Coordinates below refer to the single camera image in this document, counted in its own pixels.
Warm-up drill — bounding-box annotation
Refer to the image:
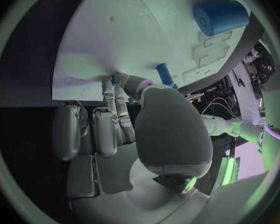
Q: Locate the glowing light bar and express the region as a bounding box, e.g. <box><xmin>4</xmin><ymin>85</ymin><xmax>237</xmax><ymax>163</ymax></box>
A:
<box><xmin>220</xmin><ymin>156</ymin><xmax>237</xmax><ymax>187</ymax></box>

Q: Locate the large blue cylinder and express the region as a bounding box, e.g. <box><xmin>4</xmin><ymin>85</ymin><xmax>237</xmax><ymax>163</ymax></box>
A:
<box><xmin>193</xmin><ymin>0</ymin><xmax>251</xmax><ymax>37</ymax></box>

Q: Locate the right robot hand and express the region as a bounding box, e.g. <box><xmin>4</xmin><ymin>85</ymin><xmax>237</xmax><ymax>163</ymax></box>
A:
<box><xmin>52</xmin><ymin>71</ymin><xmax>214</xmax><ymax>224</ymax></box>

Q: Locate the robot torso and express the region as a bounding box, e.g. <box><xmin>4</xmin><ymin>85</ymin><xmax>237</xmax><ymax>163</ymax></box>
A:
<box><xmin>258</xmin><ymin>88</ymin><xmax>280</xmax><ymax>174</ymax></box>

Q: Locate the white task board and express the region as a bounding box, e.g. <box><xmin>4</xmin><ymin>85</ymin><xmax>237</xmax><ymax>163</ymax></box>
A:
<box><xmin>51</xmin><ymin>0</ymin><xmax>266</xmax><ymax>102</ymax></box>

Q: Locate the white cable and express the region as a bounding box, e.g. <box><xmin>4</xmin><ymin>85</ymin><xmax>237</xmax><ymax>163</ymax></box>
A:
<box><xmin>200</xmin><ymin>97</ymin><xmax>239</xmax><ymax>117</ymax></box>

